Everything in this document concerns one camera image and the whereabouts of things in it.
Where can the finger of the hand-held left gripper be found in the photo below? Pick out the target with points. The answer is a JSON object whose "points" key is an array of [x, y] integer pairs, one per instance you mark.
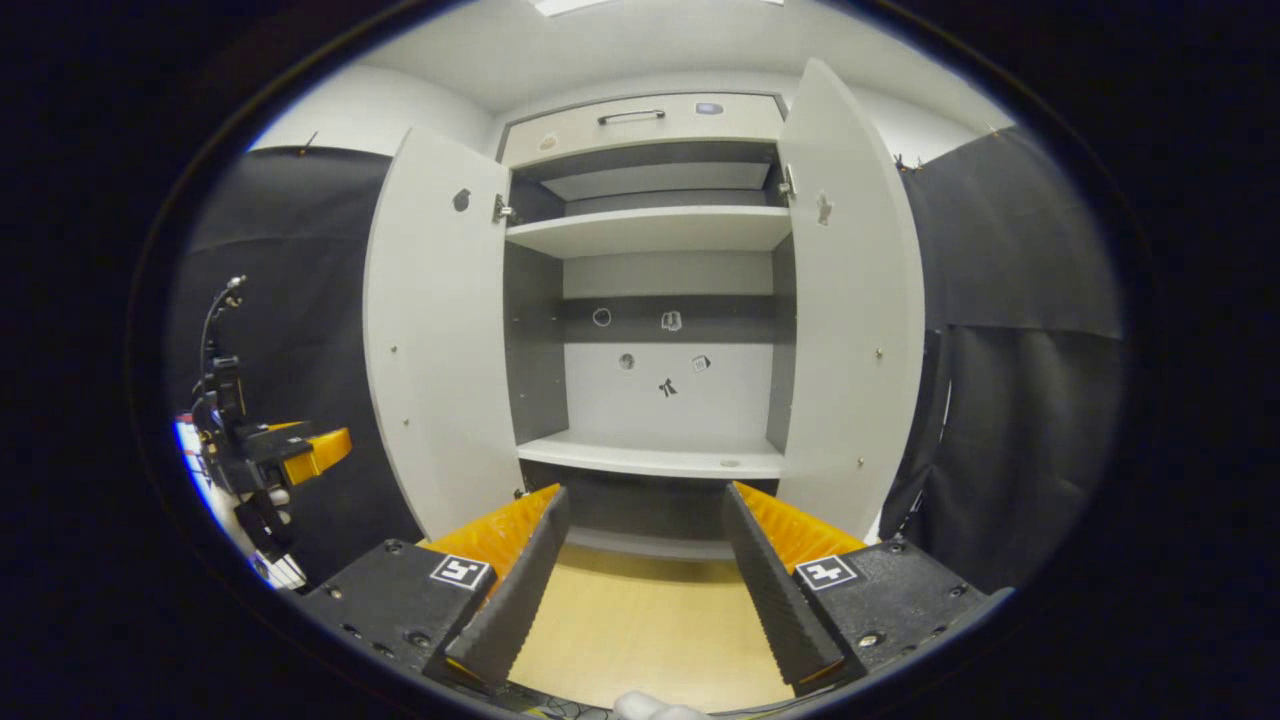
{"points": [[320, 450]]}

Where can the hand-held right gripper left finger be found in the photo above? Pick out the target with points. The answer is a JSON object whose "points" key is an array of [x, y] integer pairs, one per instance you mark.
{"points": [[520, 600]]}

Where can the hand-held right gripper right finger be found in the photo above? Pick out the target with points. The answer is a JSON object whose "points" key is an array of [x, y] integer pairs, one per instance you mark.
{"points": [[770, 600]]}

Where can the grey cabinet door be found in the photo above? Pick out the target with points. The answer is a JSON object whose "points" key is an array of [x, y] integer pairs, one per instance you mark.
{"points": [[440, 350], [850, 350]]}

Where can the grey double-door shoe cabinet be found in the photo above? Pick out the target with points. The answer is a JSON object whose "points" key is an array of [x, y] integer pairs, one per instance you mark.
{"points": [[535, 340]]}

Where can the grey low cabinet shelf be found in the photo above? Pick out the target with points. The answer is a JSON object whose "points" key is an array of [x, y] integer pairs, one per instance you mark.
{"points": [[640, 455]]}

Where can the metal door hinge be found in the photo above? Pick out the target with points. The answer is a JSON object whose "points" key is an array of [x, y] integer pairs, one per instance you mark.
{"points": [[499, 208], [788, 183]]}

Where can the grey high cabinet shelf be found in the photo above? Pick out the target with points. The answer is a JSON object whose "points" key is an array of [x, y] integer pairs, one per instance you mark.
{"points": [[650, 232]]}

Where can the grey cabinet drawer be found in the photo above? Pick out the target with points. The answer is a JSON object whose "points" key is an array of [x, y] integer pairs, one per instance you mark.
{"points": [[580, 130]]}

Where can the black backdrop cloth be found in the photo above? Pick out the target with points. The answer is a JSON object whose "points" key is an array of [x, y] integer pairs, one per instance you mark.
{"points": [[1020, 450]]}

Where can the large ceiling light panel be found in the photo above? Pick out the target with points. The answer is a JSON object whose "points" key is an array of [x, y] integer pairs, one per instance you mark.
{"points": [[565, 5]]}

